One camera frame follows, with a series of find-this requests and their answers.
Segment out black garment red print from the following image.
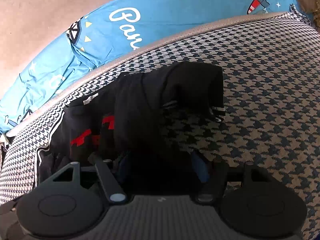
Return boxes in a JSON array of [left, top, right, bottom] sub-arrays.
[[36, 61, 225, 194]]

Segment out houndstooth mattress cover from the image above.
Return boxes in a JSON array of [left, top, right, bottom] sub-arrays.
[[1, 13, 319, 239]]

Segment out blue cartoon print bedsheet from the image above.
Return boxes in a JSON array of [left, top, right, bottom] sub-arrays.
[[1, 0, 298, 133]]

